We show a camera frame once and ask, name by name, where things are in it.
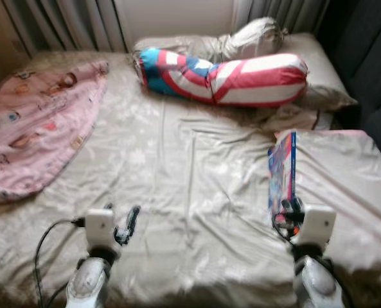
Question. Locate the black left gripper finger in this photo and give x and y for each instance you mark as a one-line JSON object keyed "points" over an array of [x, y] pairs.
{"points": [[108, 207], [133, 218]]}

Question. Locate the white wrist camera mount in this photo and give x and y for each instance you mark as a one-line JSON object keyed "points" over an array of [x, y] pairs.
{"points": [[100, 228], [317, 224]]}

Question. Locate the beige floral bed pillow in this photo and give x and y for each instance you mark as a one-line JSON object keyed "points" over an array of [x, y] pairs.
{"points": [[318, 70]]}

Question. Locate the anime cover book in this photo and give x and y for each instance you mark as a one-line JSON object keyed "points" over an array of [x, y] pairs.
{"points": [[282, 167]]}

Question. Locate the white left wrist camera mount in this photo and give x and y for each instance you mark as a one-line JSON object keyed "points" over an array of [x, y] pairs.
{"points": [[100, 228]]}

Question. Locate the pink cartoon print blanket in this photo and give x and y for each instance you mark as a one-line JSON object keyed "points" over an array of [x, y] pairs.
{"points": [[36, 128]]}

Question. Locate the grey pleated curtain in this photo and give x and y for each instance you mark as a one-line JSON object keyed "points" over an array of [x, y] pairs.
{"points": [[62, 22], [293, 13]]}

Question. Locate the red white blue bolster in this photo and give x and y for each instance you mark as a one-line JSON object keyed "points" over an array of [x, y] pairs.
{"points": [[254, 80]]}

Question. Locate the beige folded duvet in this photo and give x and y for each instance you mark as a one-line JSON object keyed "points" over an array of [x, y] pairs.
{"points": [[338, 186]]}

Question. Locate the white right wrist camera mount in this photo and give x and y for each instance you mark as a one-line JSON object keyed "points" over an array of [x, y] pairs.
{"points": [[317, 224]]}

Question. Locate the dark grey upholstered sofa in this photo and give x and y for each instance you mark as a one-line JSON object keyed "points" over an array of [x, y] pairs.
{"points": [[370, 64]]}

